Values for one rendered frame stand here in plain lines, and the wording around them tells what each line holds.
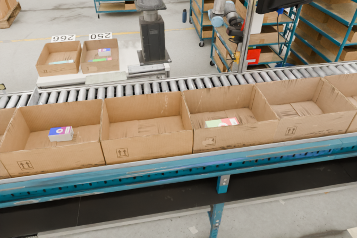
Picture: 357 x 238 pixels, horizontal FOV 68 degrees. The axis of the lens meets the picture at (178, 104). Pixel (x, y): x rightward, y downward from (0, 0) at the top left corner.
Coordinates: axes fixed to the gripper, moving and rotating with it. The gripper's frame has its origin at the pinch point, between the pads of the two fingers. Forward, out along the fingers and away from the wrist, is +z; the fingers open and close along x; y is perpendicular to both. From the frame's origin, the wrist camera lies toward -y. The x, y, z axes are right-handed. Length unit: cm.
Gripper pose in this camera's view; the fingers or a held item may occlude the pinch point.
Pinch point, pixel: (239, 40)
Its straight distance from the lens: 214.2
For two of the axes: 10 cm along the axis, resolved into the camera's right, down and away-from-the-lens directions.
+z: 1.5, 9.3, -3.4
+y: -0.9, 3.6, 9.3
